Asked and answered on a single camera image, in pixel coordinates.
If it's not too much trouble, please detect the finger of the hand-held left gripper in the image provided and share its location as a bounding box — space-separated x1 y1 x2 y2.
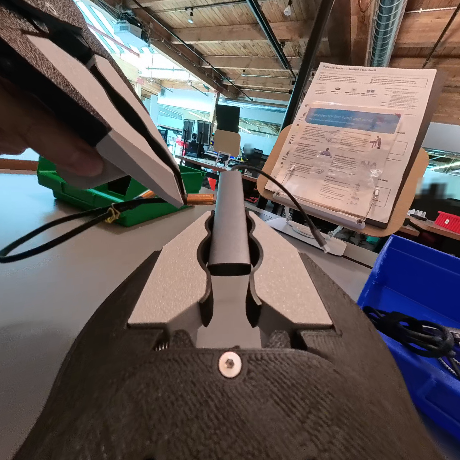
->
87 53 187 202
25 33 185 209

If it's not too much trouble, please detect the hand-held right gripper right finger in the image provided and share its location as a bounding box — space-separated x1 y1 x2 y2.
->
245 211 334 348

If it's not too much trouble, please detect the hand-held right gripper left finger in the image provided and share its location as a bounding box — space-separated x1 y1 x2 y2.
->
127 211 215 348

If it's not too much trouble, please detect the green plastic bin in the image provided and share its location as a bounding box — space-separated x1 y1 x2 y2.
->
37 155 208 228

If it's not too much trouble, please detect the dark grey usb hub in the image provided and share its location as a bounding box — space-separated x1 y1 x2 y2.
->
208 165 330 278

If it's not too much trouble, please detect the orange plug cable yellow tie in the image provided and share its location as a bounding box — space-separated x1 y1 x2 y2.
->
0 193 215 265

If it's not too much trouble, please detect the blue plastic bin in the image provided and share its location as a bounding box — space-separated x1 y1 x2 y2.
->
357 235 460 430

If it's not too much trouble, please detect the black cable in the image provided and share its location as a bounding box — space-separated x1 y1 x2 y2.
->
363 305 460 380

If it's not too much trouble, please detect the person's left hand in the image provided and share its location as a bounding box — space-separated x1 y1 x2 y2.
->
0 84 105 177

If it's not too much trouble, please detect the ceiling projector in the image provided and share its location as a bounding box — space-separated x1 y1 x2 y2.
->
114 20 151 42

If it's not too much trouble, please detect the black board document stand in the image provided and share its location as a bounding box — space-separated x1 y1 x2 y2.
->
214 104 242 169

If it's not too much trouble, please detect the wooden document stand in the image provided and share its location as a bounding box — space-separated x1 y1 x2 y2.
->
256 61 444 256

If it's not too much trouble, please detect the blue header laminated sheet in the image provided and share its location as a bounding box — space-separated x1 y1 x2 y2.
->
268 106 403 216

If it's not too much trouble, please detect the red bin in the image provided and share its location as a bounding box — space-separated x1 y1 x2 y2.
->
436 211 460 232

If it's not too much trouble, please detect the black pole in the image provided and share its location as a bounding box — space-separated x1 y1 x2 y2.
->
284 0 345 124

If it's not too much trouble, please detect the white instruction sheet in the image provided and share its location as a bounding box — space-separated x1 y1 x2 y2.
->
295 62 437 220

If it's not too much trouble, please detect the grey braided cable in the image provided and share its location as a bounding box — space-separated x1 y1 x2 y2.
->
435 354 460 380

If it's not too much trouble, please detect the silver ceiling duct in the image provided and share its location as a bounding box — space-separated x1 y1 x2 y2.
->
370 0 408 68

